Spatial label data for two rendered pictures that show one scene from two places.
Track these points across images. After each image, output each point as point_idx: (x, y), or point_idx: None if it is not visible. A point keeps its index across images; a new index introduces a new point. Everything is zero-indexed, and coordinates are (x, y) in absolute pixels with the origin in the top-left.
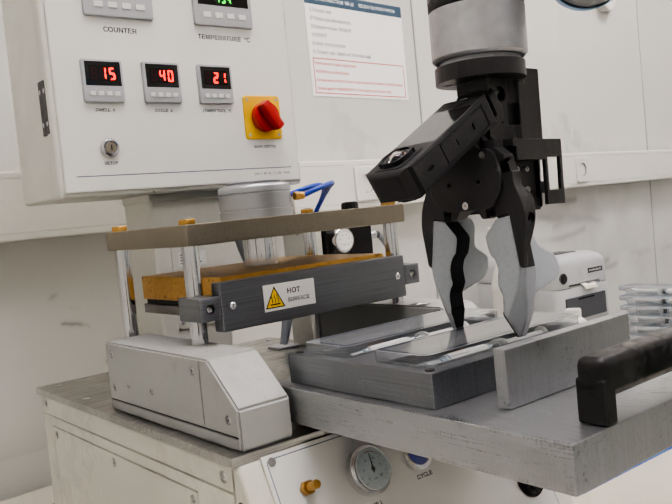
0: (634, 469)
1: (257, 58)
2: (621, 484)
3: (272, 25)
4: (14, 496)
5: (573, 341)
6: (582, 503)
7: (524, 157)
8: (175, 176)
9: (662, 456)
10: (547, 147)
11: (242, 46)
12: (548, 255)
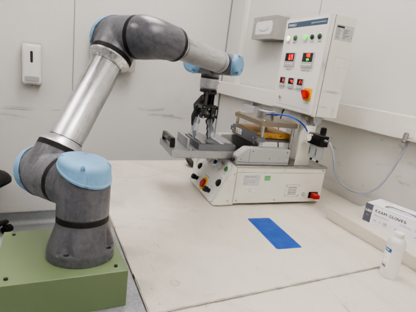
0: (259, 232)
1: (311, 77)
2: (249, 225)
3: (317, 66)
4: None
5: (182, 136)
6: (241, 216)
7: (198, 106)
8: (287, 106)
9: (267, 241)
10: (200, 106)
11: (309, 73)
12: (197, 125)
